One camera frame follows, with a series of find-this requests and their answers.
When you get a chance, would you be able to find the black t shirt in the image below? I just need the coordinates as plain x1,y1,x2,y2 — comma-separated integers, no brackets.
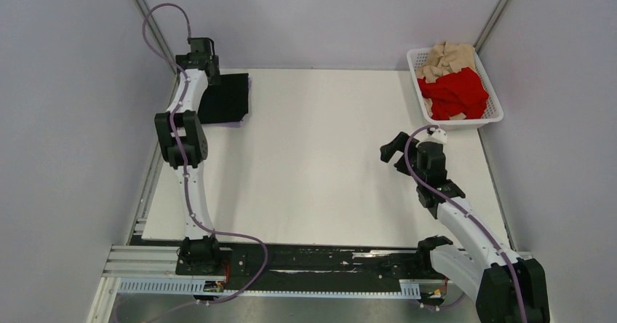
198,73,250,125

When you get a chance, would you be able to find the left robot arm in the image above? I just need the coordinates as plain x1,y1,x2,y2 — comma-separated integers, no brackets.
154,37,223,275

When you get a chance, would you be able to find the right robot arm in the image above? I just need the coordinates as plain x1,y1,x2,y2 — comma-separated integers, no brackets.
380,125,551,322

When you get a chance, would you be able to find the folded purple t shirt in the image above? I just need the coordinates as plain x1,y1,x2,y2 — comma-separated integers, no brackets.
215,76,251,128

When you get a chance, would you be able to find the red t shirt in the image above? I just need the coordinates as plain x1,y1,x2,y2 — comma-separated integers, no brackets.
418,68,489,121

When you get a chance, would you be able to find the white plastic basket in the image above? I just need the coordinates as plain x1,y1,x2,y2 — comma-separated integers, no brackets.
406,42,504,129

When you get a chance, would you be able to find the beige t shirt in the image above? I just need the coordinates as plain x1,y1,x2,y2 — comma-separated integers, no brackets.
415,41,475,114

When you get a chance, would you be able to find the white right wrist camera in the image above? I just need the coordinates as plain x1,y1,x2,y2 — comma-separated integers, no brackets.
425,128,447,145

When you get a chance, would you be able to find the left aluminium frame post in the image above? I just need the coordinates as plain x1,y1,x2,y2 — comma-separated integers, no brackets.
133,0,173,59

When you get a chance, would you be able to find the aluminium frame post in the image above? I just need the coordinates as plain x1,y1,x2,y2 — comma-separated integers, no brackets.
133,0,173,59
474,0,512,54

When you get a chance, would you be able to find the white slotted cable duct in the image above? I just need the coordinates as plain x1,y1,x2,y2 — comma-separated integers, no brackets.
118,277,421,300

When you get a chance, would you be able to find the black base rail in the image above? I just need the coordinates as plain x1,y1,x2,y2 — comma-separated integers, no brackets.
180,242,448,294

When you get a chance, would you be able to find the right aluminium frame post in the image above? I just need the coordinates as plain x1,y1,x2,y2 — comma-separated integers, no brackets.
474,0,512,54

